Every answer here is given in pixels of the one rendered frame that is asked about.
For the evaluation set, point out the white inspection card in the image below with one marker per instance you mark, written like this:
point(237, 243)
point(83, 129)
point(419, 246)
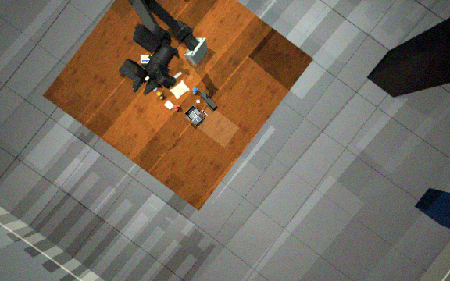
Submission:
point(180, 89)

